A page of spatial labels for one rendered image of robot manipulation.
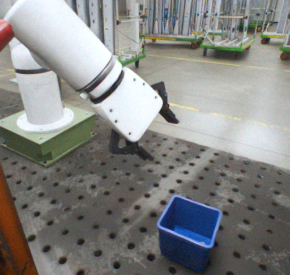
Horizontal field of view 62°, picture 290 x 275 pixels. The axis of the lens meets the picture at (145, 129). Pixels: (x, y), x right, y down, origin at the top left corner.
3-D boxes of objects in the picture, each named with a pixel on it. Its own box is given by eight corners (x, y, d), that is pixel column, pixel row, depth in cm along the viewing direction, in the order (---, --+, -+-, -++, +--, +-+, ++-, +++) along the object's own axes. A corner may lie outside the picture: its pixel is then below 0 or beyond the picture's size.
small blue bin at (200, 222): (153, 256, 50) (154, 225, 45) (171, 221, 57) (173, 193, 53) (205, 280, 45) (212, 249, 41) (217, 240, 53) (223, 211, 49)
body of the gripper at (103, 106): (92, 105, 36) (139, 147, 41) (131, 56, 38) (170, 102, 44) (75, 103, 42) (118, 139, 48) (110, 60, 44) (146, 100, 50)
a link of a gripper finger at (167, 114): (158, 103, 45) (178, 124, 49) (167, 90, 46) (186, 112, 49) (149, 102, 48) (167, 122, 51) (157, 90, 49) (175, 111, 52)
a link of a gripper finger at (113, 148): (99, 144, 41) (122, 160, 44) (123, 108, 42) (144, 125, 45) (96, 143, 42) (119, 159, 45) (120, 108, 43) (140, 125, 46)
